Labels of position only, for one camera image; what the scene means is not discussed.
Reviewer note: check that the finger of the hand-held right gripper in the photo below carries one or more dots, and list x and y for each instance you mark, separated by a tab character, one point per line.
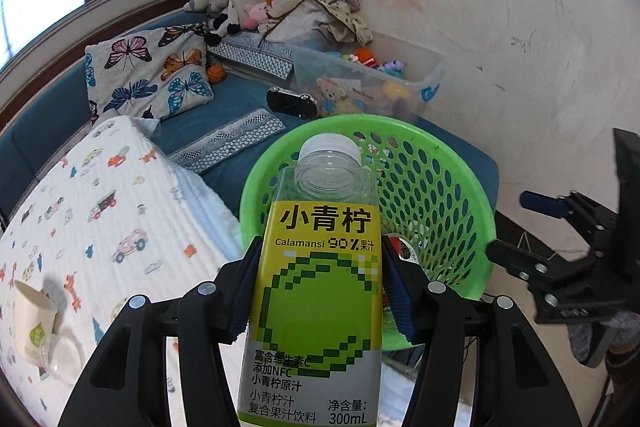
515	259
542	203

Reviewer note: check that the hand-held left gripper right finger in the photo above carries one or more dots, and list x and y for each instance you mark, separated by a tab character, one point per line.
400	302

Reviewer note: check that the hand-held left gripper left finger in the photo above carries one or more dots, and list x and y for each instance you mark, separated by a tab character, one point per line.
242	292

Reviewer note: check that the white printed round lid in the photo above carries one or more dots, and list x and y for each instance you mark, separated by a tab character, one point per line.
405	249

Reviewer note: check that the green label juice bottle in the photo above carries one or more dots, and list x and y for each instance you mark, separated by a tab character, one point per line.
320	282

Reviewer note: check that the green plastic basket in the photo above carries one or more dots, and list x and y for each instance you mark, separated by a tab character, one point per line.
450	207

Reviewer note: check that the person's right forearm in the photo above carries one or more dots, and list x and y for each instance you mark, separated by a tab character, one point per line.
625	324

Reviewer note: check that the checkered trim cloth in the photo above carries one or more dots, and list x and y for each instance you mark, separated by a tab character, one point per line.
255	54
225	142

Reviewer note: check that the white cartoon printed blanket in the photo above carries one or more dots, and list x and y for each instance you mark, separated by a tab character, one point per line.
100	217

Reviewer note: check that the clear plastic cup lid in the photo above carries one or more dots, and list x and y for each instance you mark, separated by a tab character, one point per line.
72	349

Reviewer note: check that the blue sofa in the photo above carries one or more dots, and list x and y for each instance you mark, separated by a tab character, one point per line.
240	107

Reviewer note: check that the yellow toy ball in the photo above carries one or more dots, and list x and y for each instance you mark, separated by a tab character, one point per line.
396	90

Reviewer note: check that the black toy car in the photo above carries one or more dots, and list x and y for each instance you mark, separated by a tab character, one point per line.
292	103

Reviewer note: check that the white paper cup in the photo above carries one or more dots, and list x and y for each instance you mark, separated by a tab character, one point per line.
35	327

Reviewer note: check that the teddy bear picture card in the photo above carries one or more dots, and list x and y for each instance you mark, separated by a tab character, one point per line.
340	94

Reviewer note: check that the small toy basketball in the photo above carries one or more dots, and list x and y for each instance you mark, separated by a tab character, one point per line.
216	73

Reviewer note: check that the orange toy figure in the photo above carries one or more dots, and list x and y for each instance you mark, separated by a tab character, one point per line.
364	56

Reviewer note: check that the clear plastic storage box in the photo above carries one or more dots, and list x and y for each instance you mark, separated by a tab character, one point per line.
350	72

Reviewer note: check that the butterfly print pillow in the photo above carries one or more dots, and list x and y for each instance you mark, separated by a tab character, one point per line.
140	77

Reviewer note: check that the pink plush toy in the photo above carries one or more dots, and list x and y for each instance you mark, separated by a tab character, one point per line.
257	14

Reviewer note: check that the beige cloth bag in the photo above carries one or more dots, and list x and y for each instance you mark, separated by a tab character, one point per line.
310	22

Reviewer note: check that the black and white plush cow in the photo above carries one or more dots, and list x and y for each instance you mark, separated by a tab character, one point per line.
227	2

